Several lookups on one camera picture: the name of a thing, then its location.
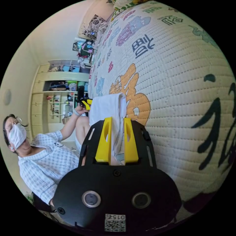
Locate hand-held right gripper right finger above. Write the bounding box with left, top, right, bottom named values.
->
left=124, top=118, right=139, bottom=164

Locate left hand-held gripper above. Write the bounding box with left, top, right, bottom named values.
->
left=76, top=98, right=93, bottom=117

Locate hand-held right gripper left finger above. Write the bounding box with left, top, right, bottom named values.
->
left=95, top=117, right=112, bottom=163

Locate white short sleeve shirt green sleeve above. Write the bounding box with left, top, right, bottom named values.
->
left=89, top=93, right=128, bottom=165

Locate person's left forearm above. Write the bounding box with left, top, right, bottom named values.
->
left=60, top=112, right=81, bottom=137

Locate person's left hand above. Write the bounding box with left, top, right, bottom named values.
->
left=73, top=106, right=87, bottom=117

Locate cream cupboard with open shelves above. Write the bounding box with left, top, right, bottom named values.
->
left=30, top=59, right=91, bottom=138

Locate bedside shelf with small items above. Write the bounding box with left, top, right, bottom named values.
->
left=72, top=37, right=97, bottom=65

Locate person's body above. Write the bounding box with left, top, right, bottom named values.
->
left=3, top=114, right=92, bottom=212

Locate bed with printed quilt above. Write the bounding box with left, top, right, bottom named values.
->
left=78, top=0, right=236, bottom=221

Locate dark flower print cushion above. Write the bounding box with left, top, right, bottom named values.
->
left=82, top=14, right=108, bottom=40

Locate yellow green flower print pillow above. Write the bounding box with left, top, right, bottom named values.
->
left=112, top=0, right=149, bottom=14

